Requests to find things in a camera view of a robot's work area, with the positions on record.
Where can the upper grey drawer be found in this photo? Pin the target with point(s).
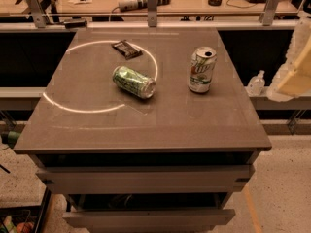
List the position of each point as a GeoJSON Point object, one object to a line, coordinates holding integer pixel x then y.
{"type": "Point", "coordinates": [146, 180]}

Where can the grey cabinet with drawers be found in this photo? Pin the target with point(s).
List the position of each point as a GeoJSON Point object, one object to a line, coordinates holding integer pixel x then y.
{"type": "Point", "coordinates": [84, 120]}

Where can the left metal bracket post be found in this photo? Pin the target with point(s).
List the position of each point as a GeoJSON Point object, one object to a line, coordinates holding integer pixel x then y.
{"type": "Point", "coordinates": [37, 13]}

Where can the white 7up soda can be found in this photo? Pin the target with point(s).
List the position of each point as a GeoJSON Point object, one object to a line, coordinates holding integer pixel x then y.
{"type": "Point", "coordinates": [202, 65]}

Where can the right metal bracket post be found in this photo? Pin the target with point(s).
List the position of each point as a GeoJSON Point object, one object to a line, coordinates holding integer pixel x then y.
{"type": "Point", "coordinates": [267, 16]}

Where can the clear sanitizer bottle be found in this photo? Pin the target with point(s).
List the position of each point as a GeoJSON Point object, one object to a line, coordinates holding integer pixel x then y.
{"type": "Point", "coordinates": [256, 84]}

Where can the grey drawer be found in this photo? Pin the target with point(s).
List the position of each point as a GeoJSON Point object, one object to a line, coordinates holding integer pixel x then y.
{"type": "Point", "coordinates": [193, 220]}
{"type": "Point", "coordinates": [146, 180]}

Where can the lower grey drawer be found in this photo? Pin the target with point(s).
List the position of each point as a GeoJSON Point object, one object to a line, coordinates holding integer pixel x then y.
{"type": "Point", "coordinates": [193, 220]}

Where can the small black box on rail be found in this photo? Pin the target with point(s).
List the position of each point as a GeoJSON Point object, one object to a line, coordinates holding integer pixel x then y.
{"type": "Point", "coordinates": [74, 23]}

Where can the middle metal bracket post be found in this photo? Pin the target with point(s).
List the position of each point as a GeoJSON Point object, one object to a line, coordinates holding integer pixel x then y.
{"type": "Point", "coordinates": [152, 13]}

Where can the green crushed soda can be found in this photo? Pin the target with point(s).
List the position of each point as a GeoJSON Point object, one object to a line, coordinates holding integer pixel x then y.
{"type": "Point", "coordinates": [134, 82]}

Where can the metal bracket post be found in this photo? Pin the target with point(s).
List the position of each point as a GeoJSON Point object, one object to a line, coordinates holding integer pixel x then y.
{"type": "Point", "coordinates": [152, 13]}
{"type": "Point", "coordinates": [37, 13]}
{"type": "Point", "coordinates": [267, 16]}

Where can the black crate with items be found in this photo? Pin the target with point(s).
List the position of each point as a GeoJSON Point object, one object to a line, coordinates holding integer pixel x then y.
{"type": "Point", "coordinates": [24, 219]}

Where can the dark snack bar wrapper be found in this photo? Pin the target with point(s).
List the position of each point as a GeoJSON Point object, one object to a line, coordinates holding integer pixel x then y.
{"type": "Point", "coordinates": [126, 50]}

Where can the white power strip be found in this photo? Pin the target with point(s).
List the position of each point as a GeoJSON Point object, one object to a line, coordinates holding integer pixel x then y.
{"type": "Point", "coordinates": [130, 5]}

